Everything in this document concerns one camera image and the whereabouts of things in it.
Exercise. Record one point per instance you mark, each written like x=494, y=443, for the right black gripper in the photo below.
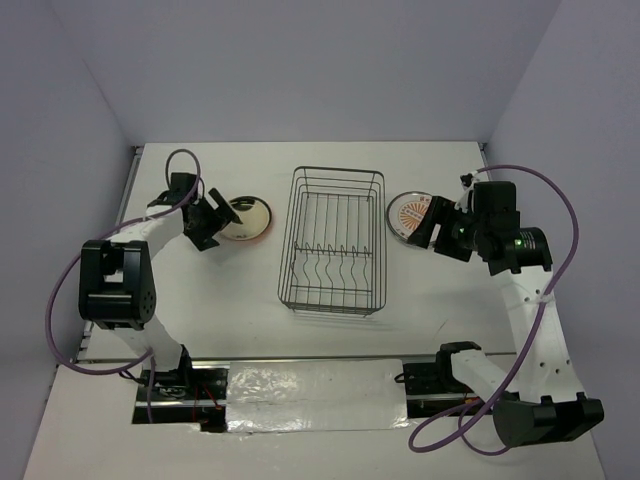
x=442, y=211

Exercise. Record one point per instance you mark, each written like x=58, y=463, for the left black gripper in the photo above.
x=202, y=238

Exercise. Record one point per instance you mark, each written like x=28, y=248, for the white plate green rim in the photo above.
x=391, y=230

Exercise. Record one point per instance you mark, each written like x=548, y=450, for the cream plate floral print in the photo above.
x=250, y=217

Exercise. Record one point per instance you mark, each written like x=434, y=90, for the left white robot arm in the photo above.
x=117, y=290

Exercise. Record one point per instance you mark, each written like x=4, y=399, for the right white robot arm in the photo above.
x=540, y=400

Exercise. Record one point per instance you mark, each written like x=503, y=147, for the silver foil sheet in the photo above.
x=314, y=396

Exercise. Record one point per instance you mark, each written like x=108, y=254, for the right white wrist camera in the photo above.
x=467, y=182

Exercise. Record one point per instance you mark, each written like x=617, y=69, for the wire dish rack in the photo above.
x=334, y=252

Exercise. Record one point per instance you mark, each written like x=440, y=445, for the black metal base rail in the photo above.
x=203, y=407

